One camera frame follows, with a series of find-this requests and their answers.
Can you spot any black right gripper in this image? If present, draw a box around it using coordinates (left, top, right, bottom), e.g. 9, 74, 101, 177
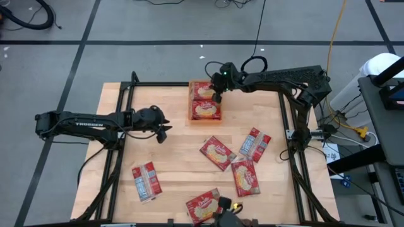
210, 61, 241, 103

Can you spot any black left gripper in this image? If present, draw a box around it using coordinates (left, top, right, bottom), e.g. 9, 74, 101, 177
131, 105, 173, 133

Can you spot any orange plastic basket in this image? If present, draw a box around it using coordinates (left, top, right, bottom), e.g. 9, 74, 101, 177
187, 79, 223, 122

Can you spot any black perforated computer case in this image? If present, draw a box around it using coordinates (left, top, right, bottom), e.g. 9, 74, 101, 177
244, 64, 333, 99

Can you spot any white paper sheet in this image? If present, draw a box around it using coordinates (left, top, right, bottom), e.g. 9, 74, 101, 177
321, 141, 342, 165

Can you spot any yellow power plug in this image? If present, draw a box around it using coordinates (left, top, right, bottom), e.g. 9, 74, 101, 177
353, 125, 370, 139

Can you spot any grey desk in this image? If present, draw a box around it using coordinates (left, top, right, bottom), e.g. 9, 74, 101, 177
357, 74, 404, 166

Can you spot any white bin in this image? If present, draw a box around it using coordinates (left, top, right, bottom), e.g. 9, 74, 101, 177
330, 52, 402, 127

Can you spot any black keyboard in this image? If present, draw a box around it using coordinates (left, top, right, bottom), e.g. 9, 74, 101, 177
393, 166, 404, 206

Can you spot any black aluminium table frame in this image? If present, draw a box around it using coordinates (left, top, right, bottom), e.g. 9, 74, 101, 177
71, 71, 340, 227

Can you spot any black looped floor cable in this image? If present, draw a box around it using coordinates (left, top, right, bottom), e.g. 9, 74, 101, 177
240, 0, 268, 73

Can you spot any black cable bundle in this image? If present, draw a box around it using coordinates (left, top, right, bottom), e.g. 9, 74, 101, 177
214, 0, 253, 9

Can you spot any yellow extension cable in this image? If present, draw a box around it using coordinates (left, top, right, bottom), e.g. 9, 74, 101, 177
324, 0, 348, 75

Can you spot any black vacuum hose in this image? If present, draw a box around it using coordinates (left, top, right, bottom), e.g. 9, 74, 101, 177
0, 0, 55, 31

